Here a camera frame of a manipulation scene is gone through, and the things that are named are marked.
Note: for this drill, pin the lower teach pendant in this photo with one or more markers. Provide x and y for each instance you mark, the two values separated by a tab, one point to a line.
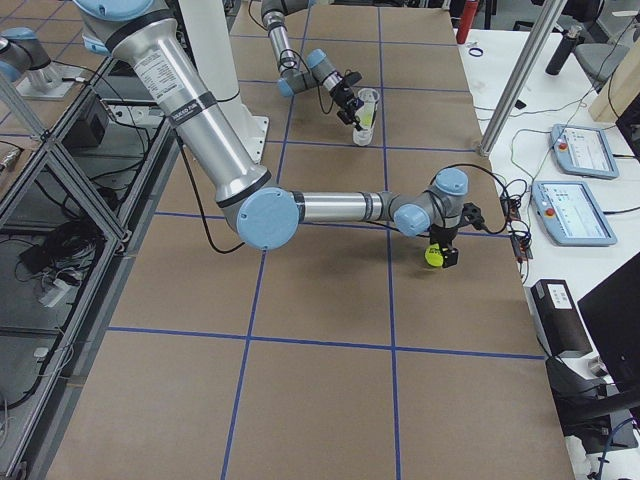
570	214

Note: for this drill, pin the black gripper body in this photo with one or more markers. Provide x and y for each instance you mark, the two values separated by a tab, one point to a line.
442	235
341	95

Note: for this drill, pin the black monitor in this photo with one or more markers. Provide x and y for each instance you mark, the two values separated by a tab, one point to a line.
610	312

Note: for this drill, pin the red bottle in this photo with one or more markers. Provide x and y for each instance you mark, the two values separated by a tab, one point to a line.
466	20

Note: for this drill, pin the aluminium frame post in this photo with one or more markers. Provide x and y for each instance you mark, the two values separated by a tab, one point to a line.
537	38

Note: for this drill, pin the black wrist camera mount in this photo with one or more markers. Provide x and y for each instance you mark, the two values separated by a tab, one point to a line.
352	78

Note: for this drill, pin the black box white label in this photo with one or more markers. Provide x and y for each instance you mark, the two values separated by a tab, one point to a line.
563	329

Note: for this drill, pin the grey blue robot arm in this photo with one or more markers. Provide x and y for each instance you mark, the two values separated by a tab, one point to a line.
317	70
265	216

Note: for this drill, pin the upper teach pendant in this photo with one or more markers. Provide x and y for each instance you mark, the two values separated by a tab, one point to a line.
583	151

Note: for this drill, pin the black water bottle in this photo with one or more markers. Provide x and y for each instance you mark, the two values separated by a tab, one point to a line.
569	41

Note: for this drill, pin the white blue tennis ball can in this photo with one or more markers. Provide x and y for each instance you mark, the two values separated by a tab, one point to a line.
371	98

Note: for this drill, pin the teach pendant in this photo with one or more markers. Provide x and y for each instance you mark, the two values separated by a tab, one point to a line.
583	151
570	214

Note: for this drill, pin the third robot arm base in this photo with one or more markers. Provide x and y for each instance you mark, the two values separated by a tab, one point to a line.
22	54

